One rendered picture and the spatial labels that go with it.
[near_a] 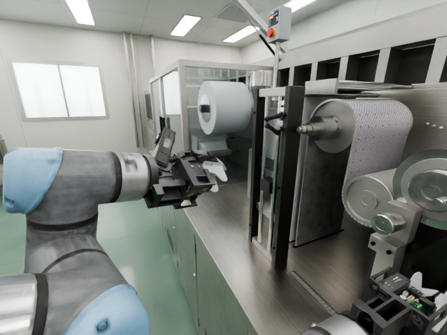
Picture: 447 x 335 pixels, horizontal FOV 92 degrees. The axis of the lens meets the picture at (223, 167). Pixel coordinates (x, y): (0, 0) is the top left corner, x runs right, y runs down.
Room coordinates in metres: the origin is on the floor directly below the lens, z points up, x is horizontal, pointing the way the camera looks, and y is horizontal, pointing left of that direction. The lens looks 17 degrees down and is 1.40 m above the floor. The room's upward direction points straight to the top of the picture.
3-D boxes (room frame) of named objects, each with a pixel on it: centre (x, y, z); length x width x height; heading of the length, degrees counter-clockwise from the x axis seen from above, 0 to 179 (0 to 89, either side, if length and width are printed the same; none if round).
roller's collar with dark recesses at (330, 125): (0.58, -0.27, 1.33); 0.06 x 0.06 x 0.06; 25
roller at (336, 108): (0.65, -0.41, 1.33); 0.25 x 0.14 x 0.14; 115
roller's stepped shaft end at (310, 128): (0.55, -0.22, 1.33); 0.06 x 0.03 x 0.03; 115
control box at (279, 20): (0.87, -0.19, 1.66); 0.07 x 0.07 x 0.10; 24
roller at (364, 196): (0.52, -0.46, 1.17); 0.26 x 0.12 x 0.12; 115
